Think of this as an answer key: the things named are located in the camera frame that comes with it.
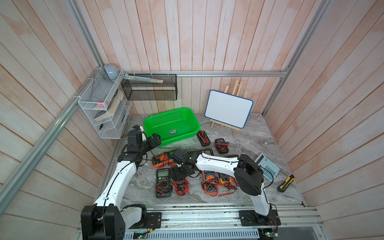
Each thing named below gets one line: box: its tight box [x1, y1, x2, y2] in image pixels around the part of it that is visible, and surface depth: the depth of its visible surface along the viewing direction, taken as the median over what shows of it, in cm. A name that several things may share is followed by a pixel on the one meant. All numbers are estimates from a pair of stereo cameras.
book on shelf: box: [93, 89, 124, 122], surface depth 83 cm
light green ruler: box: [124, 73, 164, 83], surface depth 92 cm
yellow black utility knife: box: [277, 174, 295, 193], surface depth 85 cm
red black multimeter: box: [174, 177, 190, 196], surface depth 81 cm
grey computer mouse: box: [103, 64, 119, 81], surface depth 84 cm
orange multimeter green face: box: [151, 151, 175, 168], surface depth 92 cm
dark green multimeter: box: [156, 168, 171, 199], surface depth 83 cm
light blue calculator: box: [254, 153, 280, 182], surface depth 92 cm
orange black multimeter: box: [201, 170, 219, 196], surface depth 83 cm
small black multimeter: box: [214, 138, 231, 154], surface depth 100 cm
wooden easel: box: [210, 79, 248, 137], surface depth 97 cm
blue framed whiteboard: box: [204, 89, 254, 129], surface depth 100 cm
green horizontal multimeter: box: [201, 148, 214, 156], surface depth 100 cm
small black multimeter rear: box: [196, 130, 211, 147], surface depth 105 cm
